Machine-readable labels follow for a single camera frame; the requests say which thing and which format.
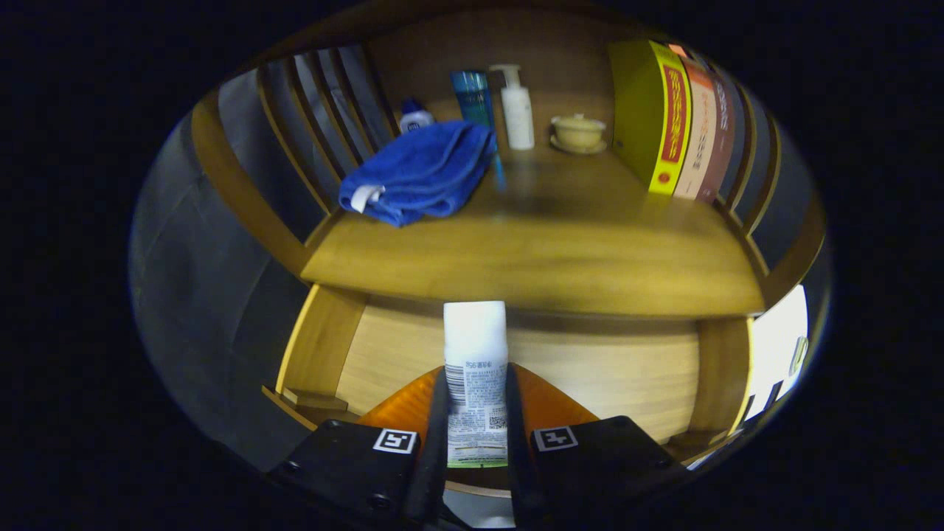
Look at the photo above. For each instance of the small white bottle blue cap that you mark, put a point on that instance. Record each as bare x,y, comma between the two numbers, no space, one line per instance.
415,119

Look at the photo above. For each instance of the teal blue bottle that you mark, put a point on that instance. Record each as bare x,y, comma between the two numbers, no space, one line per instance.
472,96

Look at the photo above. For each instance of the wooden drawer with black knob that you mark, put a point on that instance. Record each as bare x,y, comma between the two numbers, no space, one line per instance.
590,369

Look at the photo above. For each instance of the white pump bottle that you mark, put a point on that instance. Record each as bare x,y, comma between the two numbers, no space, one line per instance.
518,118

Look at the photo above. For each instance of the brown book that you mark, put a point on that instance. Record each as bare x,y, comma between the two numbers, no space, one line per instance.
723,140

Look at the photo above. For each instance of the white squeeze tube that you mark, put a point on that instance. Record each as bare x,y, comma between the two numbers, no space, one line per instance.
476,346

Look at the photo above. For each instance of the yellow book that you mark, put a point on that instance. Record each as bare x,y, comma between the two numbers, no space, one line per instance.
634,103

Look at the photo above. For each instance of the yellow lidded tea cup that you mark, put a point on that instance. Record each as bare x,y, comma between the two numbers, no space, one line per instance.
579,133

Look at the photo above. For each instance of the blue folded towel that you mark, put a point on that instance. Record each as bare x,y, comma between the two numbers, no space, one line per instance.
420,169

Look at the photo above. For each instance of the white side unit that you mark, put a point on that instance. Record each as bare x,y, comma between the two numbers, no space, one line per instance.
774,339

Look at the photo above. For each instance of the orange and white book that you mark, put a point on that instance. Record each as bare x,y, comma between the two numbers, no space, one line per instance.
700,140

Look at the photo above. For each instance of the wooden countertop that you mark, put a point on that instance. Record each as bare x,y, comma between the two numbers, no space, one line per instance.
531,251

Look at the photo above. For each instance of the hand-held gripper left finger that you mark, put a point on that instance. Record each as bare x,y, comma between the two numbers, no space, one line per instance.
346,464

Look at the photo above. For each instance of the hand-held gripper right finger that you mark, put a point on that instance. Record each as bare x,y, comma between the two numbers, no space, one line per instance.
590,461

